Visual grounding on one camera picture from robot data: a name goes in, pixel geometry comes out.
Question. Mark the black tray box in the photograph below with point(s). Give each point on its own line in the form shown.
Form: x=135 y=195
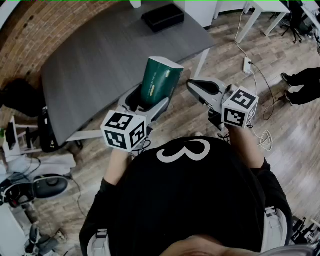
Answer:
x=162 y=17

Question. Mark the black bag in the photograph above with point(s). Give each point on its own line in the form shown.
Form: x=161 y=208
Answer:
x=20 y=97

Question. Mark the black office chair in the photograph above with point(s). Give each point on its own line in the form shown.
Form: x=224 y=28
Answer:
x=296 y=22

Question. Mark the person's black shirt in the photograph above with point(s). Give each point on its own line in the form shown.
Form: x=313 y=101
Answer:
x=187 y=200

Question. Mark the white table leg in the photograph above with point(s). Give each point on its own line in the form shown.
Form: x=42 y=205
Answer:
x=201 y=62

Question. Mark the white desk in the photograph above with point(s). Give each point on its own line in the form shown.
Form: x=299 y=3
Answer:
x=271 y=6

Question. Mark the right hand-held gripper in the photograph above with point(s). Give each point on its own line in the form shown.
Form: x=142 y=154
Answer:
x=240 y=107

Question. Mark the green rectangular box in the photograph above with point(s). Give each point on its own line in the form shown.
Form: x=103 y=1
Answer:
x=160 y=80

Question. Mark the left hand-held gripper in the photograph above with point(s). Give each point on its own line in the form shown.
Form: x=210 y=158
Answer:
x=123 y=132

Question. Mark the grey headset carrying case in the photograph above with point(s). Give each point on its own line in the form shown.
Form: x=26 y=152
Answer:
x=50 y=186

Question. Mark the person's left forearm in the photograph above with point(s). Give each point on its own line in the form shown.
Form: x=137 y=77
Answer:
x=118 y=167

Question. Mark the person's right forearm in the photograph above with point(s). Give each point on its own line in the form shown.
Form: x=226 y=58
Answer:
x=246 y=147

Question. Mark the white power strip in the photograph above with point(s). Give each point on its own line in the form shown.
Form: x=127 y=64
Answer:
x=247 y=65

